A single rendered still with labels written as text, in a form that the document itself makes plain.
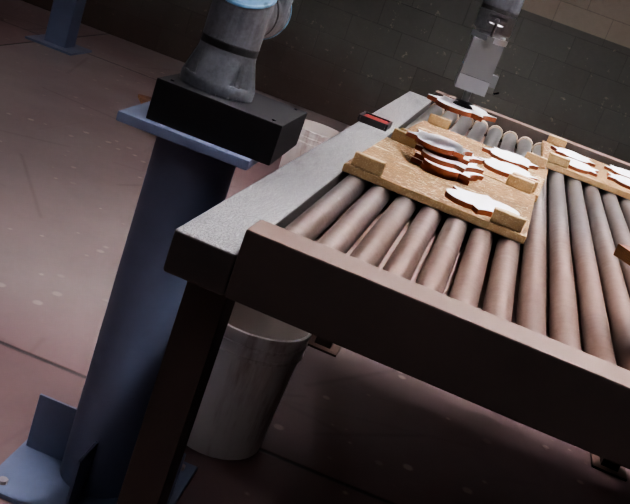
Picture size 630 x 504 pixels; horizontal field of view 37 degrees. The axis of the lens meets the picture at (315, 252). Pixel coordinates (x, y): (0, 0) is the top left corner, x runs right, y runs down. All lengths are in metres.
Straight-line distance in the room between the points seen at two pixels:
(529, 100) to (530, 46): 0.40
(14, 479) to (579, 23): 5.81
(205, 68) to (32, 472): 0.99
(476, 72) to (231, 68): 0.48
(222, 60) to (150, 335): 0.59
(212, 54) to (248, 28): 0.08
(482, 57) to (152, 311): 0.84
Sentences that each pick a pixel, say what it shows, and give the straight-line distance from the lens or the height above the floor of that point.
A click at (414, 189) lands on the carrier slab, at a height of 0.94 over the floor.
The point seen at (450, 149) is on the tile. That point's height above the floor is 0.99.
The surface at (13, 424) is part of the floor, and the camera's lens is 2.39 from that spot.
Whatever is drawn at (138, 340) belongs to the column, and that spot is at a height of 0.41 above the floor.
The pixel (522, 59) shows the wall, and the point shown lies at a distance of 7.22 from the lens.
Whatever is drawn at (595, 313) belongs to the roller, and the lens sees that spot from 1.47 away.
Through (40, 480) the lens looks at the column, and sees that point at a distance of 2.21.
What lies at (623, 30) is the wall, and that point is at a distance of 7.27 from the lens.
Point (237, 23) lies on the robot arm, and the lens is 1.82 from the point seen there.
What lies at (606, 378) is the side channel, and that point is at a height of 0.95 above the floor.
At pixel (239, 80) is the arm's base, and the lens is 1.84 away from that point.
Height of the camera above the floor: 1.30
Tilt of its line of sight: 18 degrees down
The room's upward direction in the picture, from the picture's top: 20 degrees clockwise
